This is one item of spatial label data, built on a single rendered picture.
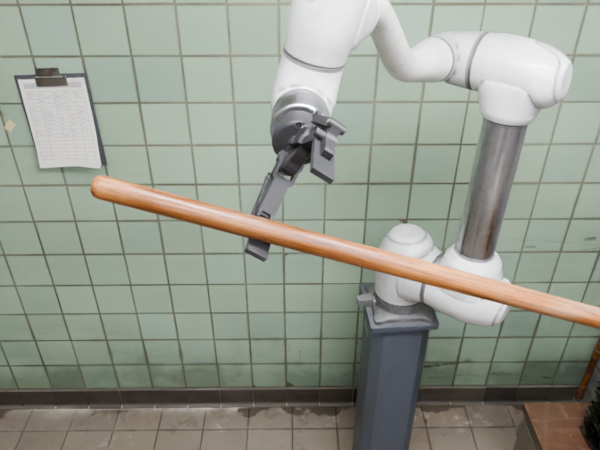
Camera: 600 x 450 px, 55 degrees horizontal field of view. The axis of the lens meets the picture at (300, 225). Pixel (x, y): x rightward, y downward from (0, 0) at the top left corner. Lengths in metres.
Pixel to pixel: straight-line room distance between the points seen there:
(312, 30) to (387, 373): 1.27
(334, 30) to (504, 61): 0.54
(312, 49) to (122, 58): 1.12
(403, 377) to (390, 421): 0.22
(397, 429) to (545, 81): 1.30
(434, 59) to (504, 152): 0.28
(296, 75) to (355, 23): 0.12
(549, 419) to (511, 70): 1.27
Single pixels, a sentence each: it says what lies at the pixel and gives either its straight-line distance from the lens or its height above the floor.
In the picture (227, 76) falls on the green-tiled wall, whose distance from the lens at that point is 1.90.
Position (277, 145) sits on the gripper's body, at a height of 1.82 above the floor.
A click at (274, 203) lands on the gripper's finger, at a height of 1.78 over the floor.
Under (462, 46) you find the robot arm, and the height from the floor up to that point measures 1.81.
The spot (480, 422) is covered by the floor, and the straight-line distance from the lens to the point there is 2.87.
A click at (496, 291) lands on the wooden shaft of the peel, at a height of 1.69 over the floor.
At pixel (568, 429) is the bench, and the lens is 2.20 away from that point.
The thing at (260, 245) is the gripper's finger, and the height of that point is 1.76.
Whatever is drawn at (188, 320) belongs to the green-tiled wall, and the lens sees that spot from 2.48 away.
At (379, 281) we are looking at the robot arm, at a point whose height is 1.12.
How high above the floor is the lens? 2.20
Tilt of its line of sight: 34 degrees down
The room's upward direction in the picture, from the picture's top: straight up
